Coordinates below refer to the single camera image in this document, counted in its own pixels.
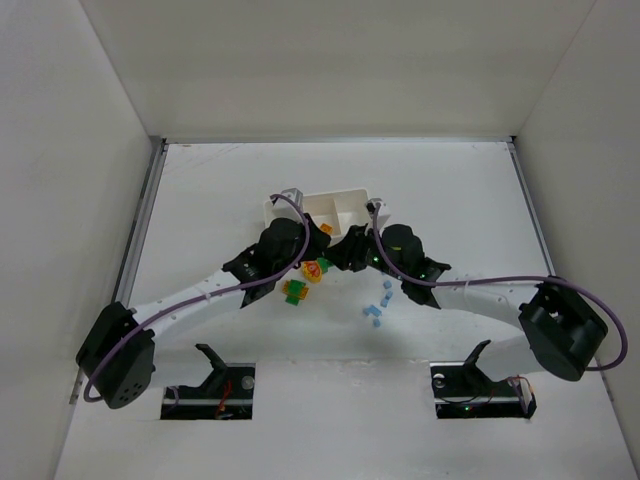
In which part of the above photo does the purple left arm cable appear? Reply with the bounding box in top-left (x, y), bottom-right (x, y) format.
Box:
top-left (82, 193), bottom-right (311, 403)

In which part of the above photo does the green yellow lego block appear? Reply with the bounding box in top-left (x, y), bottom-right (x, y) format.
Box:
top-left (320, 223), bottom-right (333, 235)

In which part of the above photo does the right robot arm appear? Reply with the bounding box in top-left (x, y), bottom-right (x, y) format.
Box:
top-left (326, 224), bottom-right (608, 382)

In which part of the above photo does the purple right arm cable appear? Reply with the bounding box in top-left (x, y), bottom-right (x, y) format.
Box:
top-left (371, 204), bottom-right (629, 372)

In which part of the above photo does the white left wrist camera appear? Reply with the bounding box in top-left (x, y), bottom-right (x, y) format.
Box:
top-left (281, 188), bottom-right (304, 206)

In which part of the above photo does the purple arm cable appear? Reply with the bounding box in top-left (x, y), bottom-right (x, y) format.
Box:
top-left (82, 193), bottom-right (311, 403)
top-left (371, 204), bottom-right (629, 372)

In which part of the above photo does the white three-compartment container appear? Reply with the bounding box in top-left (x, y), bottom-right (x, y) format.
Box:
top-left (297, 188), bottom-right (370, 244)

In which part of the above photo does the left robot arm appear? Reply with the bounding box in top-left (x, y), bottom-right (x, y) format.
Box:
top-left (76, 214), bottom-right (331, 409)

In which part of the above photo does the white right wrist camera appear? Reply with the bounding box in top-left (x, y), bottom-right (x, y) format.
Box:
top-left (365, 198), bottom-right (391, 231)

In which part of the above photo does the green yellow lego stack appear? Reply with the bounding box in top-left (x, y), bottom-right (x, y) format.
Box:
top-left (282, 280), bottom-right (309, 306)

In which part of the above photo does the yellow oval printed lego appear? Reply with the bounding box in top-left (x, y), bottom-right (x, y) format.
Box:
top-left (301, 258), bottom-right (331, 284)

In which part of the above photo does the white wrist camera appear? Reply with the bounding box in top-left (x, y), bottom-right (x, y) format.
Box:
top-left (365, 198), bottom-right (391, 231)
top-left (281, 188), bottom-right (304, 206)

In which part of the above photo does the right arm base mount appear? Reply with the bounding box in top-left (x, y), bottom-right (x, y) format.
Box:
top-left (430, 340), bottom-right (537, 420)

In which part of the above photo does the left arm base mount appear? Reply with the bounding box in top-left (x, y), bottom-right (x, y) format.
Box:
top-left (160, 343), bottom-right (256, 421)

